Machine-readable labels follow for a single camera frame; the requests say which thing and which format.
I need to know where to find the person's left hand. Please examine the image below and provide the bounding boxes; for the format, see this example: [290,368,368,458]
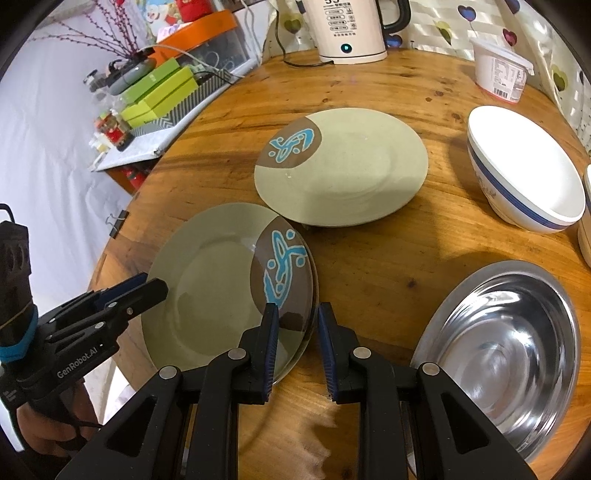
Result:
[16,378,102,457]

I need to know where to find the grey oval device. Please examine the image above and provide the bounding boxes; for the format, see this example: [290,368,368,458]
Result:
[108,58,158,95]

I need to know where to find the cream electric kettle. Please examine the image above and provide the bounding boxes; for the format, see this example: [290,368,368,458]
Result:
[295,0,411,64]

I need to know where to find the colourful printed box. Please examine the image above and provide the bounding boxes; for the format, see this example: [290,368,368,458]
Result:
[139,0,180,28]

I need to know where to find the black kettle cable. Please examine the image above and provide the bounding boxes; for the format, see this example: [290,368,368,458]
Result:
[275,9,334,68]

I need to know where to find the orange lidded clear box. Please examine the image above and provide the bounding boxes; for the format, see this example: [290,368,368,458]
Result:
[148,10,252,79]

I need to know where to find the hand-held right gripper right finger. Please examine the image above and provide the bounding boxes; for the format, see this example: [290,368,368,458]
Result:
[318,302,532,480]

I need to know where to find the red box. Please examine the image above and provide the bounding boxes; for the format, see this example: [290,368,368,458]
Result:
[178,0,208,21]

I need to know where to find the white bowl with blue stripe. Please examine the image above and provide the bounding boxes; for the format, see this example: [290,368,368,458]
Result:
[466,105,587,234]

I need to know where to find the stainless steel bowl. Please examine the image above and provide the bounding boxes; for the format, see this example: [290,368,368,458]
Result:
[409,260,581,464]

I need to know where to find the green boxes in tray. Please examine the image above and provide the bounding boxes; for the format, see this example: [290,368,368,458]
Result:
[129,69,232,137]

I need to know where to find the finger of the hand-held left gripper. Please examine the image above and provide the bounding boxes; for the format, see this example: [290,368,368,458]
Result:
[46,278,169,344]
[39,272,148,333]

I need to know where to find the heart print curtain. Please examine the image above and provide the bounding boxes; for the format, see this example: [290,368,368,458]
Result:
[259,0,591,158]

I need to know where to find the green plate with blue pattern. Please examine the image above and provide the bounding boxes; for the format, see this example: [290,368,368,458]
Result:
[141,202,320,386]
[254,107,428,228]

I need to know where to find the black binder clip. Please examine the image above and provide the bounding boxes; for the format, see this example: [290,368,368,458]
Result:
[105,210,129,240]

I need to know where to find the white cable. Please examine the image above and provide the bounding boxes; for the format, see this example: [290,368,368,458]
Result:
[139,44,241,84]

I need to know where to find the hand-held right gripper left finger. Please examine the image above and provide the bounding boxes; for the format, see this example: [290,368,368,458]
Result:
[55,302,281,480]

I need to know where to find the white plastic tub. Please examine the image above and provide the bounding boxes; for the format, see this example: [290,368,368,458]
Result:
[470,38,535,103]

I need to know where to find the red flower twigs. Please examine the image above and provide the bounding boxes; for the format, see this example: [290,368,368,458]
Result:
[28,0,144,61]

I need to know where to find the small toy figure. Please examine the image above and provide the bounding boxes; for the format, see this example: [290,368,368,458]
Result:
[95,111,134,153]

